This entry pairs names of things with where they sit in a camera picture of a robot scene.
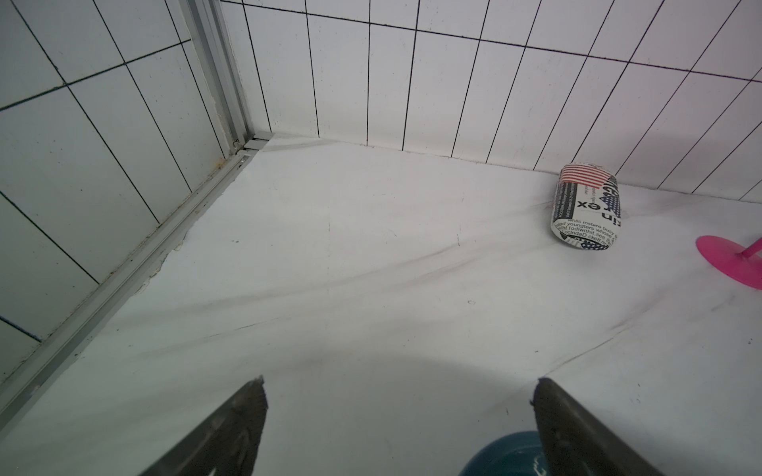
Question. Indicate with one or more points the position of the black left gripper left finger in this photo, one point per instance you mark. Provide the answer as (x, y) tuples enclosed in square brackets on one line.
[(226, 442)]

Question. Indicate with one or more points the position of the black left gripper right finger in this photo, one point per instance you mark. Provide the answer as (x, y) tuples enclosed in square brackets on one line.
[(575, 442)]

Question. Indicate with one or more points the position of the pink plastic wine glass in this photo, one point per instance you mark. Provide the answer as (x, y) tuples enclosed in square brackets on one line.
[(742, 264)]

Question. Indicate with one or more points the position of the teal storage box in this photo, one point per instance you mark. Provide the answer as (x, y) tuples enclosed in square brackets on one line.
[(516, 454)]

